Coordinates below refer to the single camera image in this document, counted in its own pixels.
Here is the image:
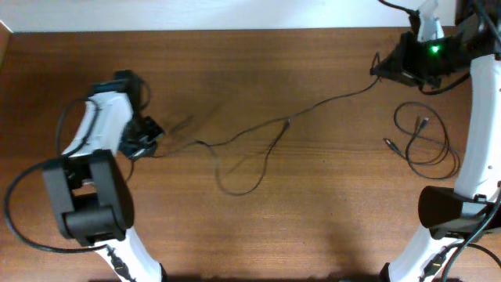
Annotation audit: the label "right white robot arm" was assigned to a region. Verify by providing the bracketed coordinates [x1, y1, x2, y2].
[370, 1, 500, 281]

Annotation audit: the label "black USB cable bundle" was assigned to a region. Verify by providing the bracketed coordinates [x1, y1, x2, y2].
[150, 50, 383, 160]

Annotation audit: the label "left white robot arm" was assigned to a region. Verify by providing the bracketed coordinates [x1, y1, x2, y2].
[42, 70, 168, 281]

